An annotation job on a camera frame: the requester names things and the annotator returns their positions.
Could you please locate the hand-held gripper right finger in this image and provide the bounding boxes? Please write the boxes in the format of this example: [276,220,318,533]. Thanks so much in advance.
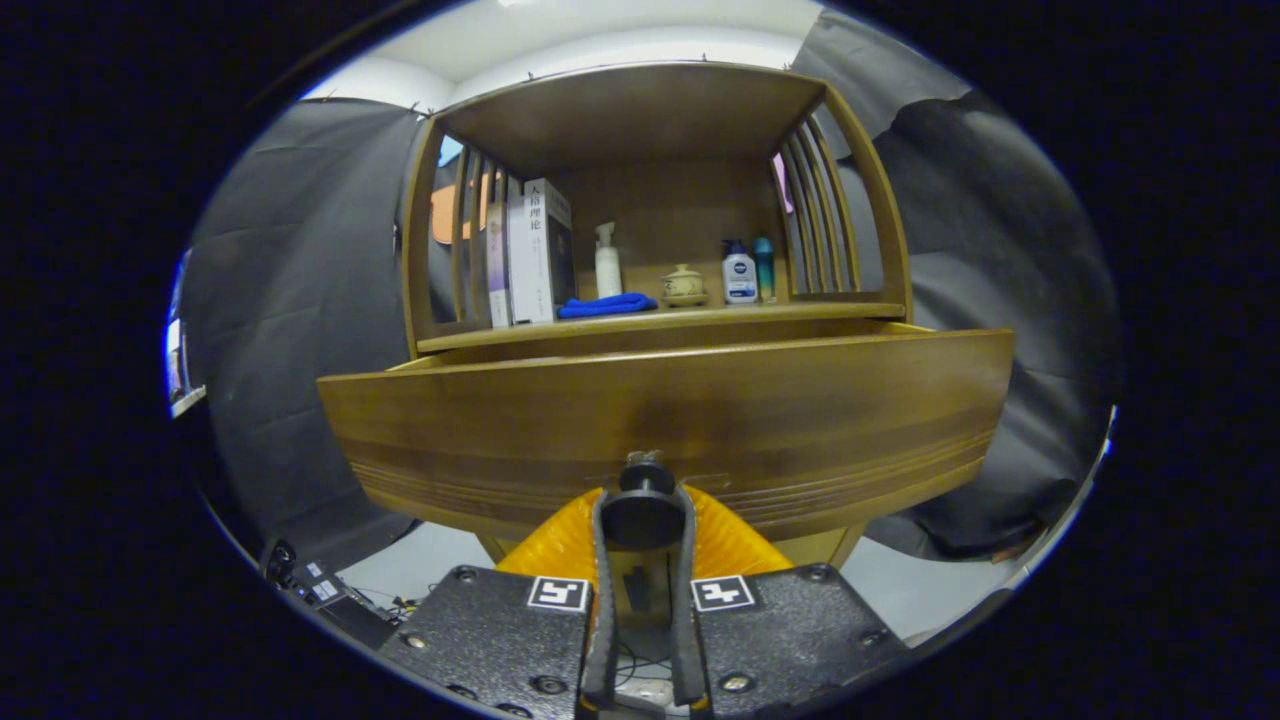
[668,487,911,720]

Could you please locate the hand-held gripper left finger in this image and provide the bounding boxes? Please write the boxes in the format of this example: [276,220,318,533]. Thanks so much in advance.
[380,487,619,720]

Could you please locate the wooden drawer with black knob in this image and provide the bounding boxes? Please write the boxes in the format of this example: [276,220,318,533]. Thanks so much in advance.
[318,322,1016,551]

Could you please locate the wooden cabinet door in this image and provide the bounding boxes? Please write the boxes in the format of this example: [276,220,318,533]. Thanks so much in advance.
[608,545,671,641]

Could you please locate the wooden countertop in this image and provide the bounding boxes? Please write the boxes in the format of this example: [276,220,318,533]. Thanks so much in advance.
[415,300,906,353]

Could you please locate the wooden cabinet with slatted sides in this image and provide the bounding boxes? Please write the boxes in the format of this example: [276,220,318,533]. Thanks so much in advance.
[400,62,913,641]

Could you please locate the blue folded cloth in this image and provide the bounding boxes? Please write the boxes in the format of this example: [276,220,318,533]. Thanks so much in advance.
[557,292,658,320]

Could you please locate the white lotion bottle blue cap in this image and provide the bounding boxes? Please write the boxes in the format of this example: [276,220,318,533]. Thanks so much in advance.
[722,240,758,305]

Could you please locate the thin pale purple book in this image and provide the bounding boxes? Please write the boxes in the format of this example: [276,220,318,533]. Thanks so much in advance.
[486,200,513,329]

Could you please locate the thin white book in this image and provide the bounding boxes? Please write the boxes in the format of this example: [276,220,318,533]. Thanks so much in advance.
[506,195,531,327]

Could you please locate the white pump bottle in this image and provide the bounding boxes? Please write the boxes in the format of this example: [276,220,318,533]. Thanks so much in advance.
[595,222,623,299]

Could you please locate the thick white book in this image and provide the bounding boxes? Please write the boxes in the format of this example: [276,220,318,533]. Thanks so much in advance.
[524,178,577,325]

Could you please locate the black cables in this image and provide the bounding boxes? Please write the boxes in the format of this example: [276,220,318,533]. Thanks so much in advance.
[612,640,673,693]

